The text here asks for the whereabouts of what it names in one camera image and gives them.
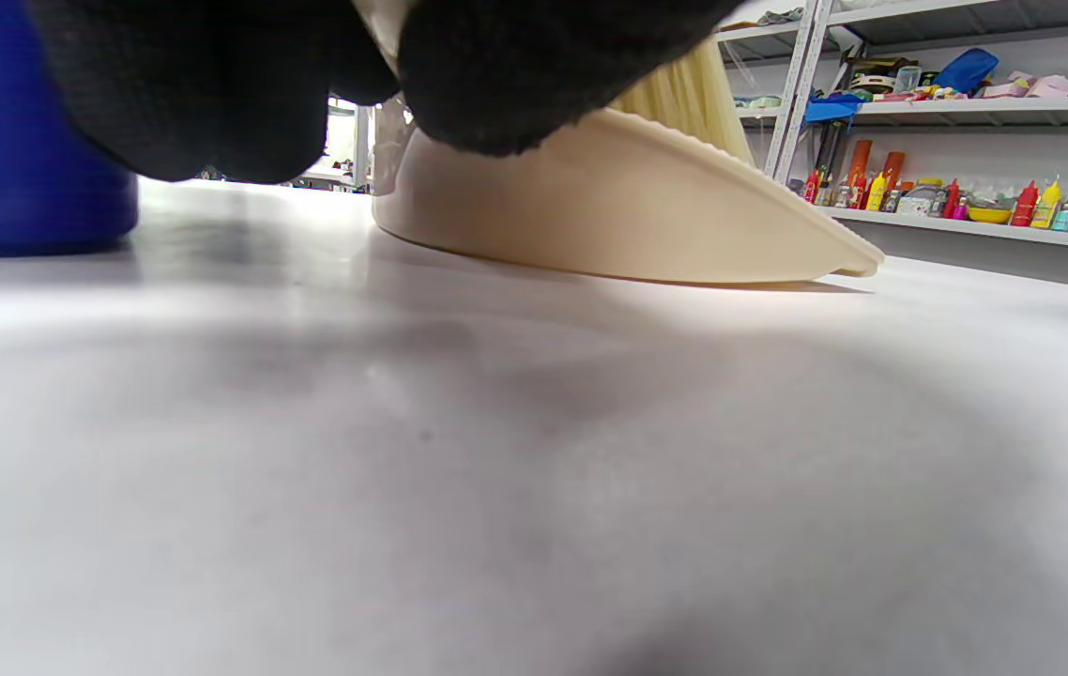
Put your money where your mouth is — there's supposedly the white table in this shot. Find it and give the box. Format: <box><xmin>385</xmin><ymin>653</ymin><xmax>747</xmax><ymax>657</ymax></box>
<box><xmin>0</xmin><ymin>178</ymin><xmax>1068</xmax><ymax>676</ymax></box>

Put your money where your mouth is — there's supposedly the person's left hand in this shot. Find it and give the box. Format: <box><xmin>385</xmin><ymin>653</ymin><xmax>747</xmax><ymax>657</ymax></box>
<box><xmin>27</xmin><ymin>0</ymin><xmax>741</xmax><ymax>184</ymax></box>

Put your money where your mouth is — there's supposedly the grey metal shelf rack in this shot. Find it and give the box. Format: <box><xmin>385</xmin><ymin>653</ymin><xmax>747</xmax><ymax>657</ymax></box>
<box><xmin>712</xmin><ymin>0</ymin><xmax>1068</xmax><ymax>256</ymax></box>

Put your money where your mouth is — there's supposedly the blue cloth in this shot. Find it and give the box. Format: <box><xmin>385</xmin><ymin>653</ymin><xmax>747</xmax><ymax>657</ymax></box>
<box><xmin>804</xmin><ymin>92</ymin><xmax>863</xmax><ymax>125</ymax></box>

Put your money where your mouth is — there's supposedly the blue food waste bin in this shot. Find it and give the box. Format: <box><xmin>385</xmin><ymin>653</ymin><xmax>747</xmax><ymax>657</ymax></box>
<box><xmin>0</xmin><ymin>0</ymin><xmax>141</xmax><ymax>257</ymax></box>

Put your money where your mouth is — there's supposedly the beige plastic dustpan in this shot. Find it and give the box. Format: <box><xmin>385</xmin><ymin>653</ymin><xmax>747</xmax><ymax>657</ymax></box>
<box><xmin>351</xmin><ymin>0</ymin><xmax>885</xmax><ymax>285</ymax></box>

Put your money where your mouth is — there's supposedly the blue bag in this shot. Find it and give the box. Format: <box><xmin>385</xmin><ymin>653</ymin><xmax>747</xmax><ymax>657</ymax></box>
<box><xmin>933</xmin><ymin>49</ymin><xmax>999</xmax><ymax>95</ymax></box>

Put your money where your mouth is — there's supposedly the pink pouch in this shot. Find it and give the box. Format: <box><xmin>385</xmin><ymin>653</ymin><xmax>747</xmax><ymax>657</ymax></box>
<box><xmin>980</xmin><ymin>70</ymin><xmax>1068</xmax><ymax>100</ymax></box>

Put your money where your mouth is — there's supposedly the row of condiment bottles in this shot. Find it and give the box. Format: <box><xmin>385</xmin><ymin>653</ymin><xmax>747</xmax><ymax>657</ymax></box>
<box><xmin>801</xmin><ymin>139</ymin><xmax>1068</xmax><ymax>231</ymax></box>

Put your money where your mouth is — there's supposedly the beige wooden-handled hand broom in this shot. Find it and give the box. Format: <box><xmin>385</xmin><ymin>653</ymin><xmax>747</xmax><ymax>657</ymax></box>
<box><xmin>607</xmin><ymin>38</ymin><xmax>758</xmax><ymax>168</ymax></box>

